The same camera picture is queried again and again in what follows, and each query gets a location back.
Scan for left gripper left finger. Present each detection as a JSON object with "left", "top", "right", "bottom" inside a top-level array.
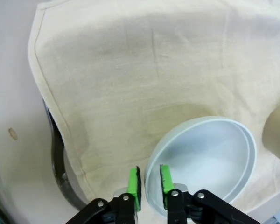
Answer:
[{"left": 69, "top": 166, "right": 142, "bottom": 224}]

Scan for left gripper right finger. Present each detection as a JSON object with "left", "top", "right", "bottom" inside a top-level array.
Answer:
[{"left": 159, "top": 164, "right": 257, "bottom": 224}]

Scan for white plastic bowl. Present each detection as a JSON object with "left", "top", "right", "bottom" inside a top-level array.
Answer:
[{"left": 144, "top": 116, "right": 258, "bottom": 219}]

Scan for tall pale green cup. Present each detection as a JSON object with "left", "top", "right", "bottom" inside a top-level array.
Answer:
[{"left": 261, "top": 106, "right": 280, "bottom": 168}]

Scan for pale green cloth mat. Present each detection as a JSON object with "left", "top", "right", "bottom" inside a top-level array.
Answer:
[{"left": 27, "top": 0, "right": 280, "bottom": 217}]

